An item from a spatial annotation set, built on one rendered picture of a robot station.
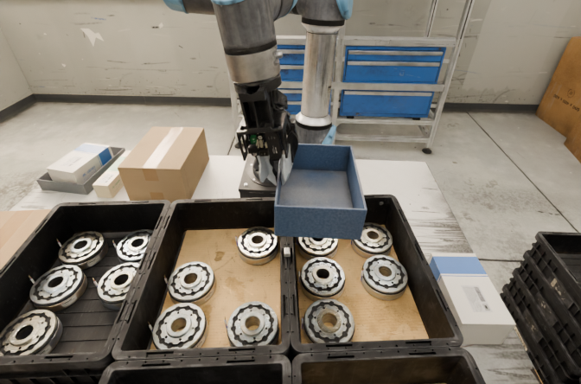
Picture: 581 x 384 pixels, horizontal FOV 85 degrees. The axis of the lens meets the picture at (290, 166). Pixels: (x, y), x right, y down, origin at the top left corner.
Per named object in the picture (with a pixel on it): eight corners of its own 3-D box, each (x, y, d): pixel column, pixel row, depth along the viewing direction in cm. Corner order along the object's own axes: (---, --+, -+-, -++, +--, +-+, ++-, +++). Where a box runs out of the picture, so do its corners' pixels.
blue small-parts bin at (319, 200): (280, 169, 71) (281, 142, 67) (347, 171, 71) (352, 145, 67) (274, 236, 55) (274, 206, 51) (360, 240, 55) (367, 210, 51)
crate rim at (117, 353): (174, 206, 86) (172, 199, 84) (284, 203, 87) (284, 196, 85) (111, 367, 53) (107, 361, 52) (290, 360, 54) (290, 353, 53)
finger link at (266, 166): (258, 201, 57) (248, 158, 52) (263, 181, 62) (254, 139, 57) (275, 201, 56) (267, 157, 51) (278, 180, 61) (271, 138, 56)
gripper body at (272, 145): (242, 164, 50) (223, 92, 44) (252, 137, 57) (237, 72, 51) (290, 162, 49) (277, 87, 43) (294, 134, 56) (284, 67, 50)
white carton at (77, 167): (92, 159, 141) (86, 142, 136) (116, 163, 138) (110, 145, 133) (55, 187, 125) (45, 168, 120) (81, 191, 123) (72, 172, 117)
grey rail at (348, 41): (227, 41, 241) (226, 34, 239) (456, 43, 234) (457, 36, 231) (225, 43, 233) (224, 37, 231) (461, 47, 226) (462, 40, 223)
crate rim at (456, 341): (284, 203, 87) (284, 196, 85) (393, 200, 88) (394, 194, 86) (290, 360, 54) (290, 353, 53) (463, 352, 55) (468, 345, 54)
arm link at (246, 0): (275, -53, 41) (248, -49, 34) (287, 36, 47) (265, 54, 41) (221, -43, 43) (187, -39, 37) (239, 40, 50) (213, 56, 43)
